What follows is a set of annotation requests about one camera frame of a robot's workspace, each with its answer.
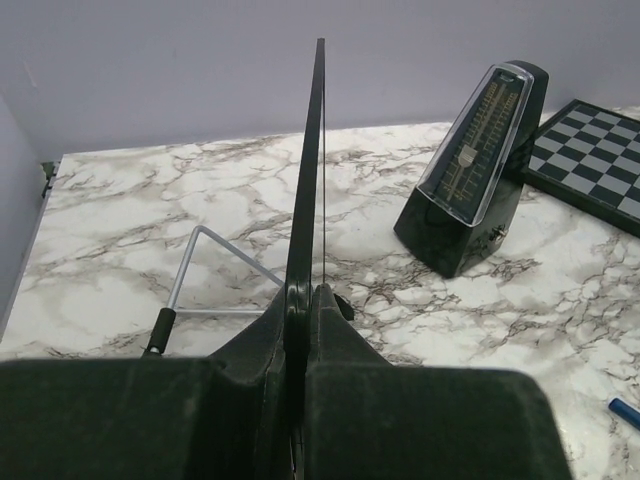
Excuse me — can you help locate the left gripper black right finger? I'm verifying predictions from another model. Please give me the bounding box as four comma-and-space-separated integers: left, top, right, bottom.
304, 285, 571, 479

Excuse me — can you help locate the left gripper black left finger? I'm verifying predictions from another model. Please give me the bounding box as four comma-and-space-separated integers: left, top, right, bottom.
1, 295, 290, 479

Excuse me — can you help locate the whiteboard with black frame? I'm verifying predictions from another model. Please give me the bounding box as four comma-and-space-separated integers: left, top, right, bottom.
283, 38, 325, 479

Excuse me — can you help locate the blue marker cap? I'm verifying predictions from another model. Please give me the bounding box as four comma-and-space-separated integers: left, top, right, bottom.
608, 398, 640, 430

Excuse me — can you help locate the black metronome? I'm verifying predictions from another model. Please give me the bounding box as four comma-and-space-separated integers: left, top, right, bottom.
394, 60, 549, 278

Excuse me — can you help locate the black grey chessboard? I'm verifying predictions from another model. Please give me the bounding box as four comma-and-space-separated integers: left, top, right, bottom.
526, 99, 639, 237

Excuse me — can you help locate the wire whiteboard stand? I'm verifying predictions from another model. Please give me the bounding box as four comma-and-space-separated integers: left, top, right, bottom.
142, 225, 284, 358

